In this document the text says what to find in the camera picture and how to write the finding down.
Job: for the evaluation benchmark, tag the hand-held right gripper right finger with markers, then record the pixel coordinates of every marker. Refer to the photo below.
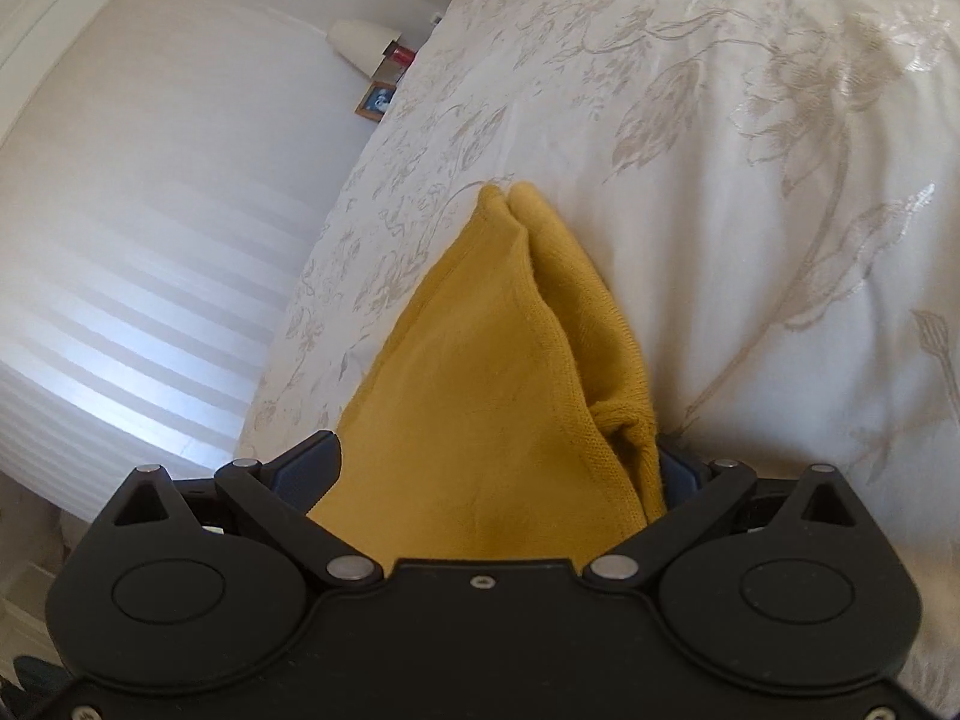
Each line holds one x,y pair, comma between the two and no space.
679,477

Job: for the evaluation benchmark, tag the white vertical blinds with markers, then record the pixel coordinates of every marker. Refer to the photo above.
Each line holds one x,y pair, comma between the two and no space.
150,240

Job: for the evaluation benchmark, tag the dark cloth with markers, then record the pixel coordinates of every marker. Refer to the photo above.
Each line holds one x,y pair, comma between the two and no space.
30,690

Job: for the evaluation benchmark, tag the yellow knit sweater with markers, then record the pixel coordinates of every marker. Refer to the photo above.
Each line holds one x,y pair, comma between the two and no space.
480,390

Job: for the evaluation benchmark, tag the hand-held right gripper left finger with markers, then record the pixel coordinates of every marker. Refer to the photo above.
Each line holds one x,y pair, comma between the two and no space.
306,466

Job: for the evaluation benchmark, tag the white table lamp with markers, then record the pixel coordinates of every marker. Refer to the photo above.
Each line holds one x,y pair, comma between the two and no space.
358,45

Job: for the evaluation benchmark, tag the cream floral bedspread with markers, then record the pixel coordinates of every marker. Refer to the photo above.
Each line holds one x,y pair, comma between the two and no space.
750,202

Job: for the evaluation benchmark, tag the red drink bottle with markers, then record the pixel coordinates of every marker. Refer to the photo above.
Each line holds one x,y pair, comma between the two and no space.
402,55

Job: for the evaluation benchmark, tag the wooden picture frame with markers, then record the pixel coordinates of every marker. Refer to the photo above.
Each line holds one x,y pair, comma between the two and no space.
375,100

